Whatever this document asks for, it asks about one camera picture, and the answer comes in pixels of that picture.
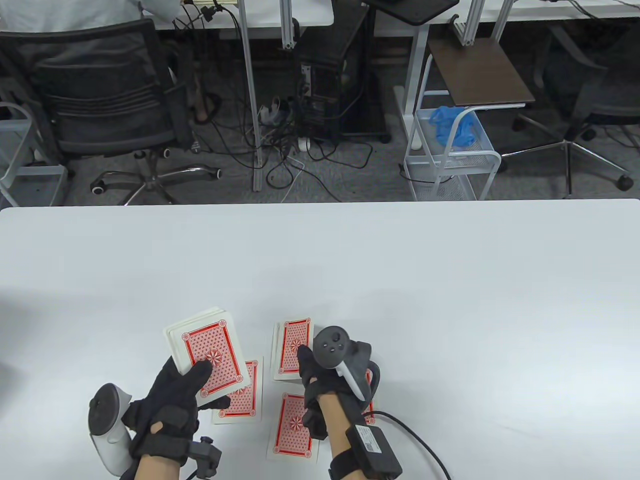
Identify person's right forearm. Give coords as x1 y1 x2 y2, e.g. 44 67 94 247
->
316 392 365 480

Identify white wire rolling cart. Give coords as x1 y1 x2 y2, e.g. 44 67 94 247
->
401 52 503 202

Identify pile of dealt red cards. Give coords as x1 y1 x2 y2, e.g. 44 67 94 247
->
266 392 321 464
271 317 314 384
212 357 265 425
361 369 377 427

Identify black mesh office chair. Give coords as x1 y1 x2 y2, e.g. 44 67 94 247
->
0 19 224 206

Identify crumpled blue gloves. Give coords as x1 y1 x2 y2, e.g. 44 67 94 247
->
429 105 479 149

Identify person's left hand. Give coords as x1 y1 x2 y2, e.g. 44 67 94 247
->
122 356 232 461

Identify deck of red-backed cards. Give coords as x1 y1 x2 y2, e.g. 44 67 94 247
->
163 307 251 407

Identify person's right hand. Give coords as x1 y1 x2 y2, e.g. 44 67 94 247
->
297 345 352 442

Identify brown wooden side table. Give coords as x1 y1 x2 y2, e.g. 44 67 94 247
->
426 36 537 109

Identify tangle of black floor cables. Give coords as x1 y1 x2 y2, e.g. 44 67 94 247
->
200 90 376 204

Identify white floor power strip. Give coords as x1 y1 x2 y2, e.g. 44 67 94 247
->
257 96 295 127

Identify person's left forearm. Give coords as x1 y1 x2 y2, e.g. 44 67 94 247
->
120 452 184 480

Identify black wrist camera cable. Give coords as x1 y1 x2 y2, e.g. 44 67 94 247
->
372 410 453 480

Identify black computer tower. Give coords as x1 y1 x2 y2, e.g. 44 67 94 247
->
294 5 392 146

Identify dark grey office chair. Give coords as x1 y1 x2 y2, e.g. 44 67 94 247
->
500 22 640 199

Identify aluminium frame post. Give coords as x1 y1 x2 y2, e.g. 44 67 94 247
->
491 0 517 45
238 0 264 194
451 0 484 47
279 0 298 51

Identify white metal trolley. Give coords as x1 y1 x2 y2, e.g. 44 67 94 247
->
0 101 69 207

